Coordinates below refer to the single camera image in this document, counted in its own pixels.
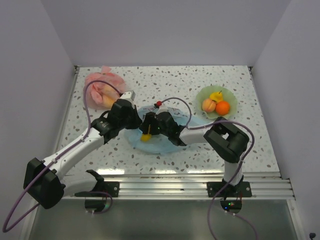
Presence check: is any blue printed plastic bag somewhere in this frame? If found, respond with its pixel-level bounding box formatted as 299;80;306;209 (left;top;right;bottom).
124;105;207;155

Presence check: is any peach fruit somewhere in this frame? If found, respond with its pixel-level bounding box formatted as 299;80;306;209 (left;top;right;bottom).
201;98;217;113

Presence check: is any yellow pear fruit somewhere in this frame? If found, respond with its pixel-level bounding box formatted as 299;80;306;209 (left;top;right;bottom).
209;91;224;103

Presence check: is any orange mandarin fruit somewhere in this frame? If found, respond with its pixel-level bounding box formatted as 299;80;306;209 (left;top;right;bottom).
215;101;230;116

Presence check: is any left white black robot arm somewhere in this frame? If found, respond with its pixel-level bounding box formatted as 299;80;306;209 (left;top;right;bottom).
23;95;142;209

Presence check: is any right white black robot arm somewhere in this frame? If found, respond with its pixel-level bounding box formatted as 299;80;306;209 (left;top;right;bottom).
139;111;255;197

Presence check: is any orange fruit in pink bag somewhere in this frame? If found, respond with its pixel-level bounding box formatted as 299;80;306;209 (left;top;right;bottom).
102;84;120;109

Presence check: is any pink plastic bag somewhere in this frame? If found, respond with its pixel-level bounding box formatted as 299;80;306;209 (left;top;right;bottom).
84;66;127;110

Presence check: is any green wavy bowl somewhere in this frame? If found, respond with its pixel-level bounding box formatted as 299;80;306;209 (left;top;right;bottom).
195;85;238;120

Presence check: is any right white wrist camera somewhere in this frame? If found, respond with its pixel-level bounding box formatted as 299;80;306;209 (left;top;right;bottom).
154;101;168;115

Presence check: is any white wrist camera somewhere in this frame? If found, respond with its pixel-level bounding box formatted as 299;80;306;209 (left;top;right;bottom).
154;101;168;115
120;90;136;102

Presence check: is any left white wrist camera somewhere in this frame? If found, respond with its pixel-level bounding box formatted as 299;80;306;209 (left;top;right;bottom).
120;90;136;102

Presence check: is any left black mounting bracket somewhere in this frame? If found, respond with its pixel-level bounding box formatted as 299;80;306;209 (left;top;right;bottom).
94;181;120;198

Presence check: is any black mounting bracket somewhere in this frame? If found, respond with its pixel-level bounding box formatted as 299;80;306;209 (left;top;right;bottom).
206;181;253;199
94;181;120;198

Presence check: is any right black mounting bracket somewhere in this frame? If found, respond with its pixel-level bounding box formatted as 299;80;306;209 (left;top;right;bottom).
206;181;253;199

